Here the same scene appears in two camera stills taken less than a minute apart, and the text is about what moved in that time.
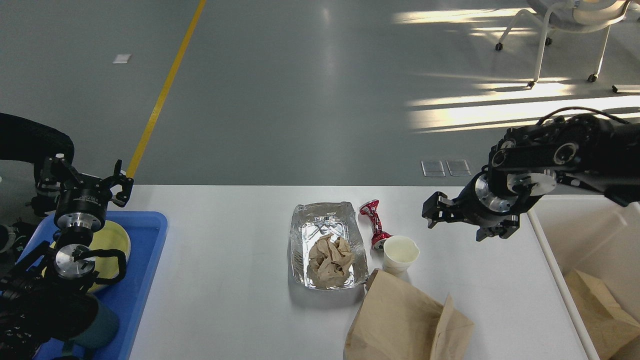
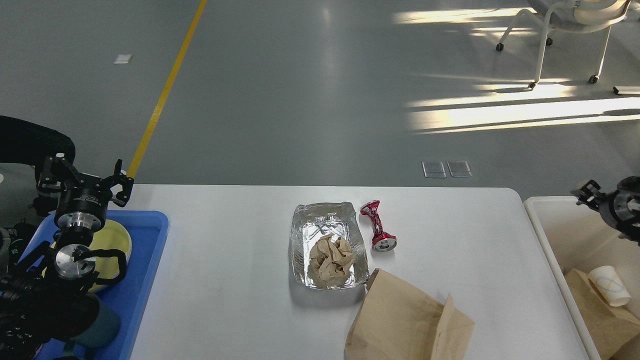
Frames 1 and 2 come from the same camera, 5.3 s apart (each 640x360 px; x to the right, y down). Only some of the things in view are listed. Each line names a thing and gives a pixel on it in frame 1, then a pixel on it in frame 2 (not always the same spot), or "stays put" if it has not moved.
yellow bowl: (110, 236) stays put
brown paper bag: (609, 327) stays put
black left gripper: (82, 205) stays put
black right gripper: (476, 203) -> (620, 208)
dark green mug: (103, 332) stays put
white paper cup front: (399, 252) -> (611, 284)
